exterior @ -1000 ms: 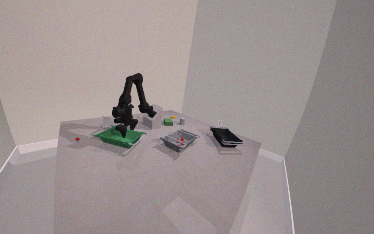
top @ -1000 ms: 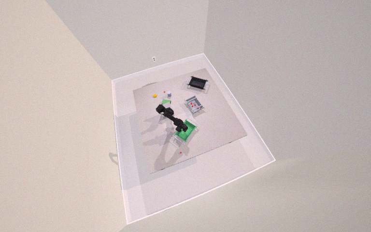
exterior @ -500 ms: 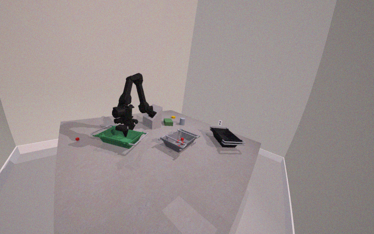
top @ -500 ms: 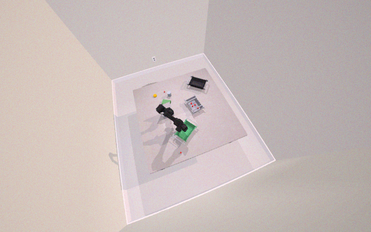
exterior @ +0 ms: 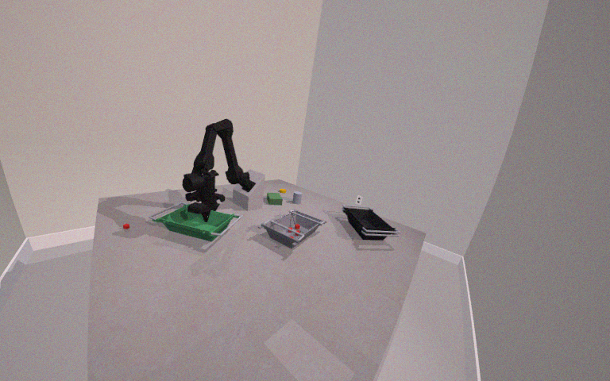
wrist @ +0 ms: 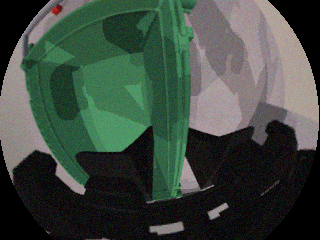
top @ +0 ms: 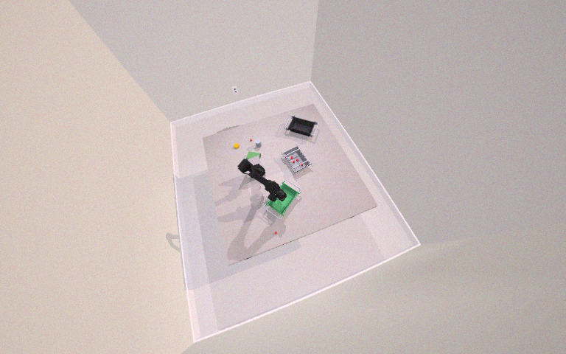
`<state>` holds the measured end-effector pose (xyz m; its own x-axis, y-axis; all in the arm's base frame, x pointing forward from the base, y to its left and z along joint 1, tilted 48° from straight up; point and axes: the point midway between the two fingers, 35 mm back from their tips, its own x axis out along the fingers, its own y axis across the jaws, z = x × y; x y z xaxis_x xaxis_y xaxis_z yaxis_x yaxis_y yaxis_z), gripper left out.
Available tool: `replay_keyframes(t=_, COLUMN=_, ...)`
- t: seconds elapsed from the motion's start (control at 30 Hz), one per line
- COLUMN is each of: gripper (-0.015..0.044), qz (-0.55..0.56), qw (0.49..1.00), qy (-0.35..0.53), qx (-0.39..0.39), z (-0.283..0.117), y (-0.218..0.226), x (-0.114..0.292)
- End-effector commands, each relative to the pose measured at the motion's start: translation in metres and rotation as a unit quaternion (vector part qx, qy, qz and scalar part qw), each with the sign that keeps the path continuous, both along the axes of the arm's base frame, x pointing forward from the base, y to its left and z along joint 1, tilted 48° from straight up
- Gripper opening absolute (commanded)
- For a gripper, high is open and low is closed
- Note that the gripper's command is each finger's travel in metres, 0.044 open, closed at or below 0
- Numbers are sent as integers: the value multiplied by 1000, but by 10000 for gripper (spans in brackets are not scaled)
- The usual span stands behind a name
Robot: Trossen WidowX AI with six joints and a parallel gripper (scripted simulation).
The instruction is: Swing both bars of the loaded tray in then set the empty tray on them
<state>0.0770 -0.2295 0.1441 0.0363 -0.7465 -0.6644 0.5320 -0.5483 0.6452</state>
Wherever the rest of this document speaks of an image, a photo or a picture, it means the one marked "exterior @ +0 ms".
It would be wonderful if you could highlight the green block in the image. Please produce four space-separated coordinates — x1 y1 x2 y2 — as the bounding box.
267 193 283 206

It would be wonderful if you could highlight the grey cylinder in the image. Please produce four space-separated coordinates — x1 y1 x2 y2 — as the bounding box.
292 191 302 204

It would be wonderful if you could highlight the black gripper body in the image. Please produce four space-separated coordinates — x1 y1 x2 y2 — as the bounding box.
187 188 225 214

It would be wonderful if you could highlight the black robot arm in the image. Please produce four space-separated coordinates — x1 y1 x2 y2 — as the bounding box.
182 119 256 202

